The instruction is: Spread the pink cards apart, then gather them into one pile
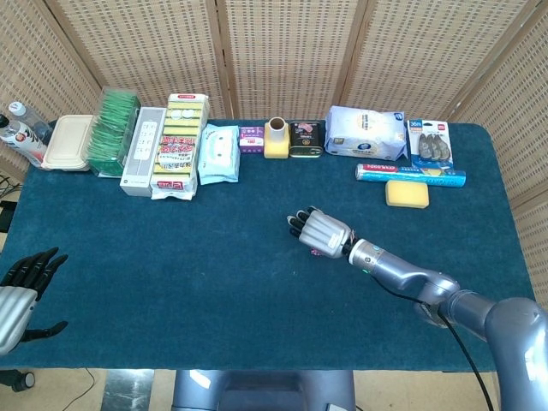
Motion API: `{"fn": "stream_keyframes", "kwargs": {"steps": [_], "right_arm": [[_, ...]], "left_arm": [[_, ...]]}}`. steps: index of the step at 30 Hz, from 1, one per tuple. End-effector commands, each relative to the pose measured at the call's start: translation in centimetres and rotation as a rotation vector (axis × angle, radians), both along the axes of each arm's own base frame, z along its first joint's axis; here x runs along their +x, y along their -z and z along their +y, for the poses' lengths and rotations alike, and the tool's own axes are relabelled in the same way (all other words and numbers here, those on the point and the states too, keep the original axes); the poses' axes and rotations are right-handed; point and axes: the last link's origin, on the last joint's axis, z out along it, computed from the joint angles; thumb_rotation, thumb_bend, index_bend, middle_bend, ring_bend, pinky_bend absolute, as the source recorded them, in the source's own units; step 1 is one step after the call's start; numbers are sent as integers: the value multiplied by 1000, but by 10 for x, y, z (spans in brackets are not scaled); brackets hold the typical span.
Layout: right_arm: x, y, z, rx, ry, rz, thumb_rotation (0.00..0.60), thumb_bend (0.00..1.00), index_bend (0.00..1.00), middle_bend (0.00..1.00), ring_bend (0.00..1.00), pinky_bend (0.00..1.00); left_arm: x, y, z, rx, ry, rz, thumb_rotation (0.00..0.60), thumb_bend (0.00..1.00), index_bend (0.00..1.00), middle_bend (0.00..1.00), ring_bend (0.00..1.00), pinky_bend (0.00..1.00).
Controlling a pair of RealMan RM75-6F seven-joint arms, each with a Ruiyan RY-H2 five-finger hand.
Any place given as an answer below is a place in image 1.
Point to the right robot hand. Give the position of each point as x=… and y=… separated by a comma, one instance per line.
x=325, y=233

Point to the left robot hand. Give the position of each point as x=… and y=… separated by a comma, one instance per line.
x=13, y=314

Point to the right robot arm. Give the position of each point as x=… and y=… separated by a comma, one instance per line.
x=514, y=325

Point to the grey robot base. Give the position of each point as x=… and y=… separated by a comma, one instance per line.
x=265, y=391

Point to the black caster wheel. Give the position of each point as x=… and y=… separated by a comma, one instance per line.
x=23, y=380

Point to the yellow scouring sponge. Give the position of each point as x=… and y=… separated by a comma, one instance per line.
x=276, y=150
x=406, y=194

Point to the black gold luncheon meat can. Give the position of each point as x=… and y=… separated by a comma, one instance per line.
x=306, y=139

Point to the white blue tissue pack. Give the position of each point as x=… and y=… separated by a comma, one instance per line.
x=364, y=137

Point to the cardboard paper tube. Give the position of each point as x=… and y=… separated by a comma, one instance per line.
x=276, y=130

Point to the small purple box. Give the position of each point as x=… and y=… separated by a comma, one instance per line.
x=251, y=141

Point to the light blue wet wipes pack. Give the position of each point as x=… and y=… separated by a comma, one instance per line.
x=218, y=154

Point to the correction tape blister pack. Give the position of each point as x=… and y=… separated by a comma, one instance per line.
x=430, y=145

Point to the shiny metal table leg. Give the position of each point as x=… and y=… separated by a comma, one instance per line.
x=128, y=391

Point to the teal felt table cover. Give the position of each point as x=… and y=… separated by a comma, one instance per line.
x=171, y=278

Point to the yellow sponge multipack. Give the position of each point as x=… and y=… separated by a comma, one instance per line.
x=177, y=150

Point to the white red labelled bottle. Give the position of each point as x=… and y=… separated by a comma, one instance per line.
x=21, y=139

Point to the beige lidded lunch box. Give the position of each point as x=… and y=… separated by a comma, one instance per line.
x=66, y=143

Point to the woven bamboo folding screen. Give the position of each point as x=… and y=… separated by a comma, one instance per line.
x=291, y=51

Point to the clear white-capped water bottle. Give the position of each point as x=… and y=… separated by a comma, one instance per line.
x=25, y=117

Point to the clear box green tea bags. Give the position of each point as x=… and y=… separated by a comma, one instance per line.
x=109, y=137

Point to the white power strip box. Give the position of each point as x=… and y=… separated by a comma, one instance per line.
x=141, y=150

